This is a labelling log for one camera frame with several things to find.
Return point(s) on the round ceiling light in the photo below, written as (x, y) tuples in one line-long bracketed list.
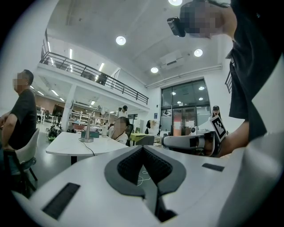
[(154, 70), (175, 1), (198, 52), (121, 40)]

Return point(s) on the yellow-green table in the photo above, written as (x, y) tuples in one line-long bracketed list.
[(137, 137)]

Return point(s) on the teal tissue box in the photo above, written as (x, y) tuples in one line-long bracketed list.
[(89, 134)]

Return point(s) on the ceiling air conditioner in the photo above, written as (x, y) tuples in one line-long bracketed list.
[(172, 59)]

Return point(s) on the dark glass entrance door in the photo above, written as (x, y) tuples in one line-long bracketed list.
[(185, 106)]

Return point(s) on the cream lidded cup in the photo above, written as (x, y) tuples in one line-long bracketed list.
[(105, 130)]

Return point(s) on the person's head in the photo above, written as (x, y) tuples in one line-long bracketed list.
[(206, 17)]

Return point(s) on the black head camera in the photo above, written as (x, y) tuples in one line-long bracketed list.
[(176, 26)]

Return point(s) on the person's right forearm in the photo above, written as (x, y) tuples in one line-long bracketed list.
[(235, 139)]

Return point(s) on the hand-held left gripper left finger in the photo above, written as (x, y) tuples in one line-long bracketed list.
[(99, 199)]

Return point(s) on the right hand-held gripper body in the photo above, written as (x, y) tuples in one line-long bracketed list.
[(218, 128)]

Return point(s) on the person's black t-shirt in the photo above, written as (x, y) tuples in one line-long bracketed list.
[(255, 66)]

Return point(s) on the white table with black legs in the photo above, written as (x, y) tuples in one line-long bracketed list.
[(66, 144)]

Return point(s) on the short black railing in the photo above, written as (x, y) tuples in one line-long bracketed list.
[(228, 82)]

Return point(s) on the long black mezzanine railing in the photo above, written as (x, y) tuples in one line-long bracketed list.
[(101, 79)]

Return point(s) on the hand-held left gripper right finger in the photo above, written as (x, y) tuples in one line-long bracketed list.
[(199, 188)]

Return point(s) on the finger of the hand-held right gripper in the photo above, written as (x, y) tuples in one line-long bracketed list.
[(177, 141)]

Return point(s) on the white desk lamp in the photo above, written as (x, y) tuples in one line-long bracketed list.
[(88, 133)]

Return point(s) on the white shell chair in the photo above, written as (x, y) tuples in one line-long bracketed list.
[(28, 146)]

